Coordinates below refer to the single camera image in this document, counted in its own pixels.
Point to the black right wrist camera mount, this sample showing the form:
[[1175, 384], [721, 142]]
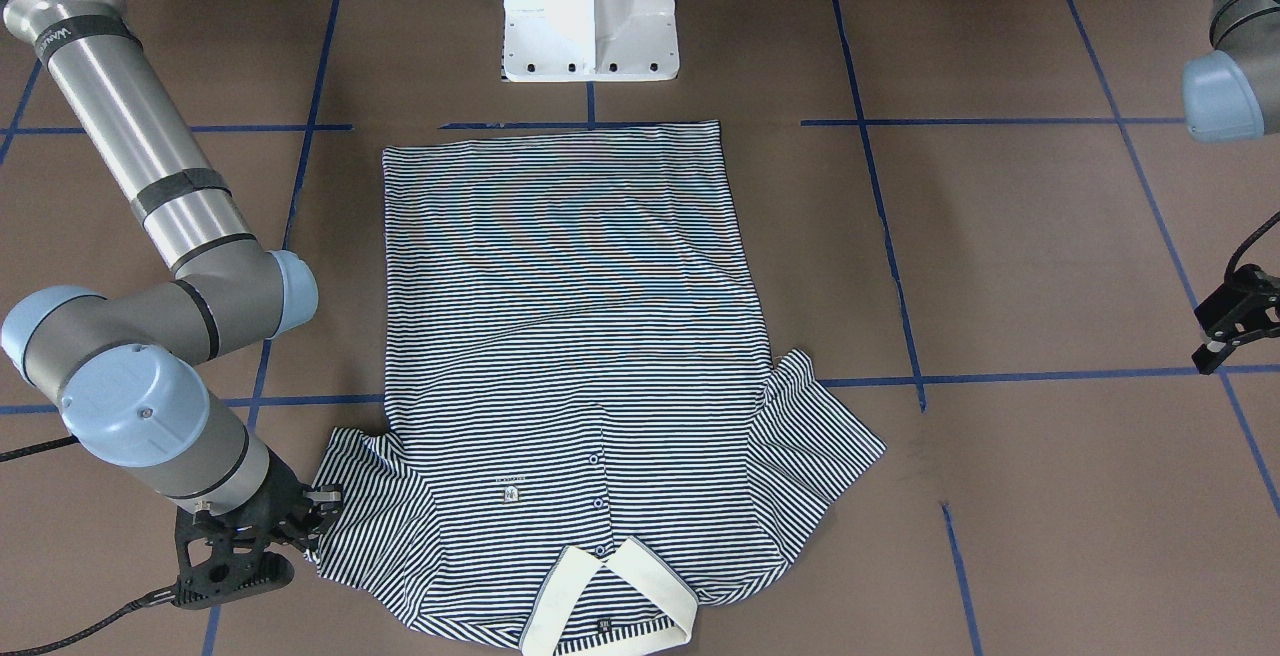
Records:
[[225, 576]]

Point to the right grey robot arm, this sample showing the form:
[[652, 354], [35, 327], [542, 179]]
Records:
[[122, 360]]

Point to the navy white striped polo shirt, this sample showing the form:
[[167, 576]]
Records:
[[588, 439]]

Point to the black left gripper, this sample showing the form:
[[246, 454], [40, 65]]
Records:
[[1246, 308]]

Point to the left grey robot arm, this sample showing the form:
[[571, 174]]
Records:
[[1229, 95]]

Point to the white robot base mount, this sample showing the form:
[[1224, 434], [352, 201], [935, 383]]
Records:
[[552, 41]]

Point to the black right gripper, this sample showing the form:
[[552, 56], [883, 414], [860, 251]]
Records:
[[272, 498]]

